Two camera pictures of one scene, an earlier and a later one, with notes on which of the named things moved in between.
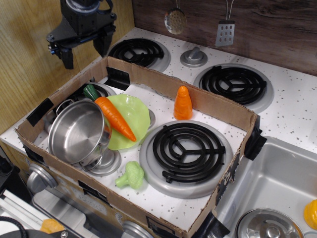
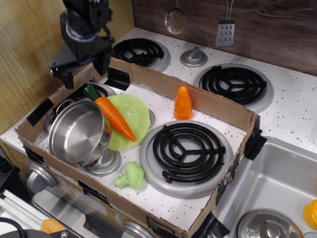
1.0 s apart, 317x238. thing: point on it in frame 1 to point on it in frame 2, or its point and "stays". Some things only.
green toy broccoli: (133, 176) stays
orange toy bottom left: (50, 225) stays
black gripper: (83, 20) to (75, 51)
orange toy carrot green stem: (114, 116) stays
